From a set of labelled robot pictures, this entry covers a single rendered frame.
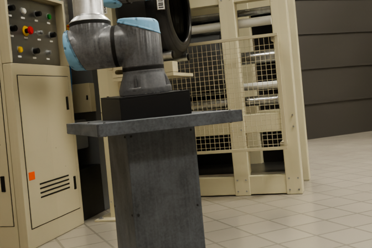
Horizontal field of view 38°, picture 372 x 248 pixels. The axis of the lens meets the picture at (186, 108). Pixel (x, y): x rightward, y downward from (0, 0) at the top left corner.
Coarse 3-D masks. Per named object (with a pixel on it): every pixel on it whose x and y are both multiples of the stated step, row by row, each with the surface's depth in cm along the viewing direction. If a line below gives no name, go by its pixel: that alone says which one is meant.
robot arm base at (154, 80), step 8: (160, 64) 191; (128, 72) 189; (136, 72) 187; (144, 72) 187; (152, 72) 188; (160, 72) 190; (128, 80) 188; (136, 80) 187; (144, 80) 186; (152, 80) 187; (160, 80) 188; (168, 80) 193; (120, 88) 192; (128, 88) 187; (136, 88) 186; (144, 88) 186; (152, 88) 186; (160, 88) 187; (168, 88) 191
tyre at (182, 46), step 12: (156, 0) 280; (168, 0) 286; (180, 0) 329; (120, 12) 286; (132, 12) 283; (144, 12) 281; (156, 12) 280; (168, 12) 285; (180, 12) 331; (168, 24) 285; (180, 24) 331; (168, 36) 288; (180, 36) 328; (168, 48) 292; (180, 48) 301
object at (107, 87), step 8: (112, 8) 309; (112, 16) 308; (112, 24) 308; (104, 72) 311; (104, 80) 311; (104, 88) 311; (112, 88) 310; (104, 96) 311; (104, 144) 313; (112, 192) 312; (112, 200) 313; (112, 208) 313; (112, 216) 313
